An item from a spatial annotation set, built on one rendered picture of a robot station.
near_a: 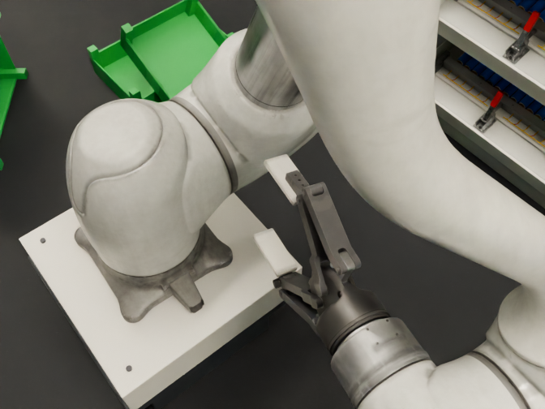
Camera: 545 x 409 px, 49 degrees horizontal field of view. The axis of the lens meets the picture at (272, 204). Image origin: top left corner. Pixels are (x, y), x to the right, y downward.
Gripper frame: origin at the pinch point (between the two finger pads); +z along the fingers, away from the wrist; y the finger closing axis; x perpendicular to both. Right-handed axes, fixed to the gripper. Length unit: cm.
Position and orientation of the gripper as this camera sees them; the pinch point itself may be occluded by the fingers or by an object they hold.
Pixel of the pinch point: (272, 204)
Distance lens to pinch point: 74.4
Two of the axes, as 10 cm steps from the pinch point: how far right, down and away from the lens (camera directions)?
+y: 1.2, -6.6, -7.4
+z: -4.7, -6.9, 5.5
